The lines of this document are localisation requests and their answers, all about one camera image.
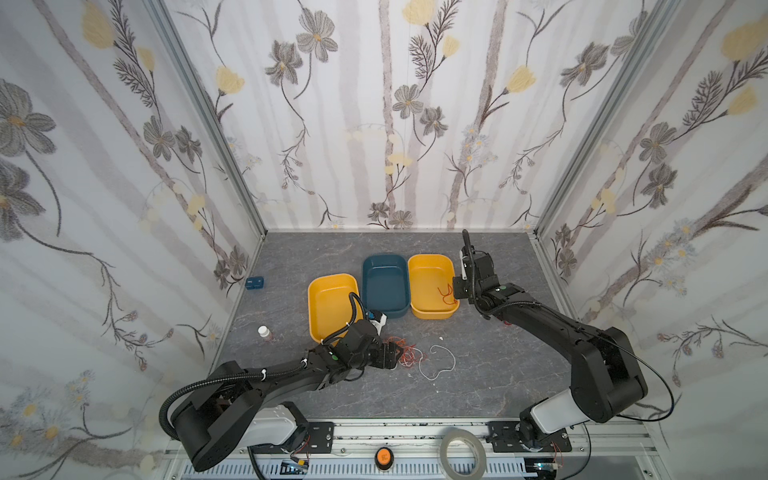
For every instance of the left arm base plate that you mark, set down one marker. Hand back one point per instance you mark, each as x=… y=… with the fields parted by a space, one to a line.
x=314 y=438

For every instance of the small blue box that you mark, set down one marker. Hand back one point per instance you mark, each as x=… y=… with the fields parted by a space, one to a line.
x=254 y=283

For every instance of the orange emergency button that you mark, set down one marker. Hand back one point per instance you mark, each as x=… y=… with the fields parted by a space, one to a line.
x=384 y=459

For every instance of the teal plastic bin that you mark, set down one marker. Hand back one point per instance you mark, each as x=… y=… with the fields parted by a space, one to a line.
x=385 y=285

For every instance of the yellow plastic bin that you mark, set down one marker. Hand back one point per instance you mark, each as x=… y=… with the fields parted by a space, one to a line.
x=329 y=307
x=430 y=277

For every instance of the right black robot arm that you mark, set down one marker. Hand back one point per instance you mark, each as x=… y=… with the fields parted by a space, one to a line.
x=605 y=372

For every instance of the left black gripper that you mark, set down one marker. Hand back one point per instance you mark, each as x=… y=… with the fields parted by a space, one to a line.
x=384 y=352

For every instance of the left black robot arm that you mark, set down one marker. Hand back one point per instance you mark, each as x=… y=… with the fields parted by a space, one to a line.
x=210 y=417

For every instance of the left yellow plastic bin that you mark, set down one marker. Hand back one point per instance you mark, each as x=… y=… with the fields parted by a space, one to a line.
x=329 y=307

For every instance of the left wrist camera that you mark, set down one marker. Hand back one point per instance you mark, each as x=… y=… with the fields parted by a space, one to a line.
x=378 y=319

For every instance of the roll of tape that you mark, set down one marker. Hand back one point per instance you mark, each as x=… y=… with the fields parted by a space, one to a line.
x=461 y=455

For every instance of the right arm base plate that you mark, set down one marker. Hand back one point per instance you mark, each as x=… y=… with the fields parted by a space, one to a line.
x=505 y=437

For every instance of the right yellow plastic bin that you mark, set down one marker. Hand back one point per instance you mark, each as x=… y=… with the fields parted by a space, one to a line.
x=430 y=277

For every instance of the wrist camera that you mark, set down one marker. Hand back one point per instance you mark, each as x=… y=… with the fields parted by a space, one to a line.
x=378 y=319
x=464 y=261

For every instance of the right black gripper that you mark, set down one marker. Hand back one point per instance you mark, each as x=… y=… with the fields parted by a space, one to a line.
x=475 y=262

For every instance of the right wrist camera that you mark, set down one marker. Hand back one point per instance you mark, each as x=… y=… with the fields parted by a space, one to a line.
x=464 y=261

